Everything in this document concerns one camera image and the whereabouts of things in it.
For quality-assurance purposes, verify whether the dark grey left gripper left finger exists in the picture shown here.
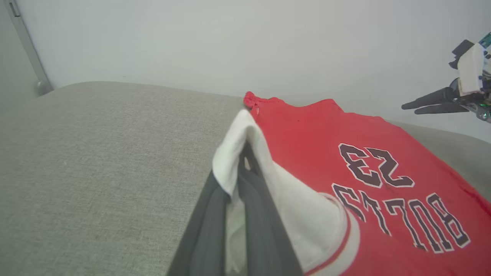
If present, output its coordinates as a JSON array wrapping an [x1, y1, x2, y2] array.
[[166, 171, 231, 276]]

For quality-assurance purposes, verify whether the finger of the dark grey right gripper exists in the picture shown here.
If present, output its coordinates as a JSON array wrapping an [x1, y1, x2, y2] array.
[[401, 87, 460, 110], [414, 103, 470, 115]]

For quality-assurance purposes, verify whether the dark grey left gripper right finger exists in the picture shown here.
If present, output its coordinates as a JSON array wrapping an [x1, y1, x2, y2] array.
[[237, 141, 304, 276]]

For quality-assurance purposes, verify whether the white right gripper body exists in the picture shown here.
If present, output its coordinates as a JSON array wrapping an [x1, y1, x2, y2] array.
[[450, 38, 491, 124]]

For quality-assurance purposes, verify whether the red basketball jersey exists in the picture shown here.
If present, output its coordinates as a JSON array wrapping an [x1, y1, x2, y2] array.
[[212, 91, 491, 276]]

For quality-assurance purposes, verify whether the grey fabric sofa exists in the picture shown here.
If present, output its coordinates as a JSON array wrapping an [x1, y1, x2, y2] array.
[[0, 81, 491, 276]]

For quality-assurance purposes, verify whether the grey metal pipe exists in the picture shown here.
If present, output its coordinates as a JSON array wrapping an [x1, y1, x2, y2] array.
[[5, 0, 54, 96]]

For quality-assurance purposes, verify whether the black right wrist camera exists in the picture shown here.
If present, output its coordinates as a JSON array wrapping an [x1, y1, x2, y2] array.
[[449, 39, 475, 70]]

